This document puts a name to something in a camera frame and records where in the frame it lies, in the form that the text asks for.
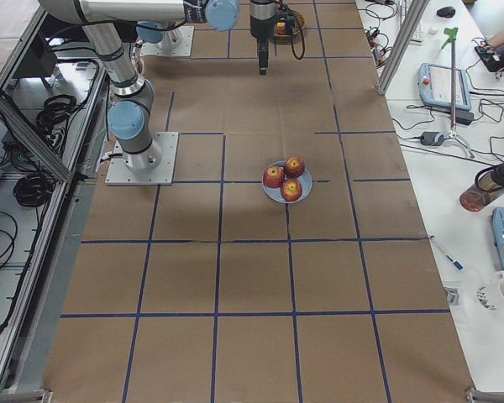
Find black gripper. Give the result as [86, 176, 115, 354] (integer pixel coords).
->
[249, 0, 277, 76]

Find red yellow apple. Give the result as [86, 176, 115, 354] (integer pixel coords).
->
[275, 21, 286, 36]

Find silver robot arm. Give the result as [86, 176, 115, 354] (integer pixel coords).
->
[39, 1, 239, 170]
[136, 1, 280, 76]

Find woven wicker basket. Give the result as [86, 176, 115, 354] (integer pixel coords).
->
[273, 10, 306, 44]

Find red apple on plate back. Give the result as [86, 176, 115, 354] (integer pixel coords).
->
[283, 156, 306, 178]

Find red apple on plate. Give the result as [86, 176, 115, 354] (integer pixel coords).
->
[262, 165, 286, 189]
[280, 178, 302, 202]
[283, 156, 306, 178]

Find red apple on plate left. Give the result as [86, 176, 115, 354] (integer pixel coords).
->
[262, 165, 286, 189]

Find red apple on plate front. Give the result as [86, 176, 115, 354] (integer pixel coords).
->
[280, 178, 302, 202]

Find blue teach pendant far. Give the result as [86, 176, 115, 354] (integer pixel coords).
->
[417, 63, 472, 111]

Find black computer mouse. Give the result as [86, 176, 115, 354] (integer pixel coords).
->
[436, 6, 456, 18]

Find black power adapter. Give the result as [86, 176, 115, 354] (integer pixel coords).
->
[419, 131, 445, 146]

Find green tipped tripod stick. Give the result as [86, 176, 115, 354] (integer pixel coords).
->
[442, 28, 475, 160]

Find brown water bottle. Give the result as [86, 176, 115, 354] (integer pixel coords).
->
[459, 163, 504, 212]

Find blue white pen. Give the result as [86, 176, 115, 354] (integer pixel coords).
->
[429, 235, 464, 271]

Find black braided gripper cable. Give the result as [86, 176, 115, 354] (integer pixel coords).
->
[272, 0, 307, 60]

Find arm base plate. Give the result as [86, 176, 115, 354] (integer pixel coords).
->
[105, 132, 179, 186]
[137, 26, 194, 58]

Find aluminium frame post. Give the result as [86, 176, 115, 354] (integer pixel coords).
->
[375, 0, 428, 96]

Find coiled black cables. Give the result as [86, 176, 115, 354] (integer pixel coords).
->
[36, 94, 79, 146]

